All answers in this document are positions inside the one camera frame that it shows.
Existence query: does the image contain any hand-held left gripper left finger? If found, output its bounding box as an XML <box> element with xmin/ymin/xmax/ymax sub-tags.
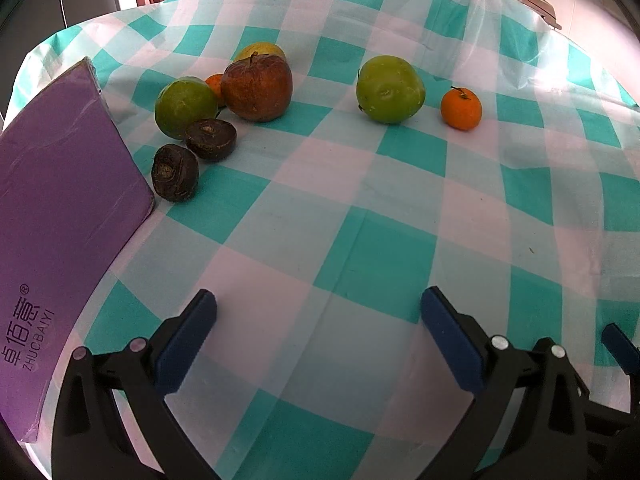
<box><xmin>51</xmin><ymin>288</ymin><xmax>221</xmax><ymax>480</ymax></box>

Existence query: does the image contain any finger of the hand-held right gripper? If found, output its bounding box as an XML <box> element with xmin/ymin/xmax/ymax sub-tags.
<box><xmin>601</xmin><ymin>322</ymin><xmax>640</xmax><ymax>379</ymax></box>

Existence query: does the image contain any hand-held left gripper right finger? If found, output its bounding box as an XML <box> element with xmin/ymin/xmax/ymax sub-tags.
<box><xmin>420</xmin><ymin>286</ymin><xmax>591</xmax><ymax>480</ymax></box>

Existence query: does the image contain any dark brown water chestnut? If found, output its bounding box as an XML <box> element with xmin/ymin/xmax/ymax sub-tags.
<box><xmin>185</xmin><ymin>119</ymin><xmax>238</xmax><ymax>162</ymax></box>
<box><xmin>151</xmin><ymin>143</ymin><xmax>200</xmax><ymax>203</ymax></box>

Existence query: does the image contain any purple cardboard box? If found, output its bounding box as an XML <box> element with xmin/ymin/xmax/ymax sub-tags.
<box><xmin>0</xmin><ymin>56</ymin><xmax>156</xmax><ymax>445</ymax></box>

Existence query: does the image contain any orange mandarin with stem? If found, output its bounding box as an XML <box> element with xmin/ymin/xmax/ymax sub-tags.
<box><xmin>440</xmin><ymin>86</ymin><xmax>483</xmax><ymax>132</ymax></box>

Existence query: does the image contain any green tomato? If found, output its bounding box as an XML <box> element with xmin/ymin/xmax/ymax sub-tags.
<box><xmin>154</xmin><ymin>76</ymin><xmax>221</xmax><ymax>140</ymax></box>
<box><xmin>356</xmin><ymin>55</ymin><xmax>426</xmax><ymax>125</ymax></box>

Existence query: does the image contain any brown red apple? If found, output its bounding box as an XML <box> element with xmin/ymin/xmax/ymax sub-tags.
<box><xmin>220</xmin><ymin>52</ymin><xmax>294</xmax><ymax>123</ymax></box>

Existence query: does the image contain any yellow green pear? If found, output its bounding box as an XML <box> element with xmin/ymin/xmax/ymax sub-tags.
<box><xmin>234</xmin><ymin>42</ymin><xmax>287</xmax><ymax>64</ymax></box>

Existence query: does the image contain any grey kitchen appliance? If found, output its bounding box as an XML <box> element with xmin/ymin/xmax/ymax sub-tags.
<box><xmin>467</xmin><ymin>0</ymin><xmax>563</xmax><ymax>31</ymax></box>

